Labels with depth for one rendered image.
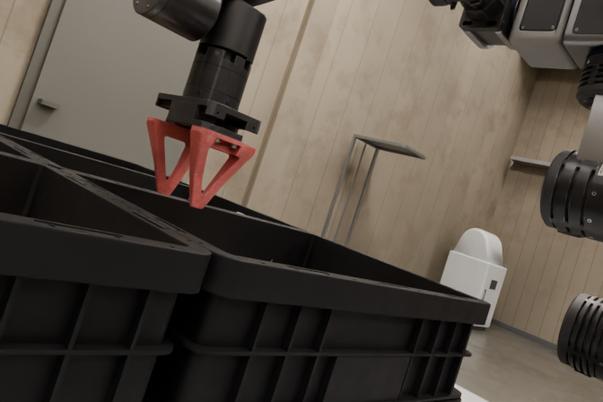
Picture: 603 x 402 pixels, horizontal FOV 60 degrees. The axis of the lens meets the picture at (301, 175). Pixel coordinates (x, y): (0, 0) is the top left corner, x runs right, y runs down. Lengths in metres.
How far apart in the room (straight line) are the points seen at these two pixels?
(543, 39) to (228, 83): 0.68
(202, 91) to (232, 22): 0.07
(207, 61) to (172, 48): 3.62
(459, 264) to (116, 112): 5.17
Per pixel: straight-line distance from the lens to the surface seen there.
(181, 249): 0.30
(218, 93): 0.51
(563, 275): 8.80
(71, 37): 3.82
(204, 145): 0.48
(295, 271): 0.36
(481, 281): 7.39
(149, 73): 4.05
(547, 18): 1.07
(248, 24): 0.53
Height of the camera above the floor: 0.98
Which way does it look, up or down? 2 degrees up
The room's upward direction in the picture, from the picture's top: 18 degrees clockwise
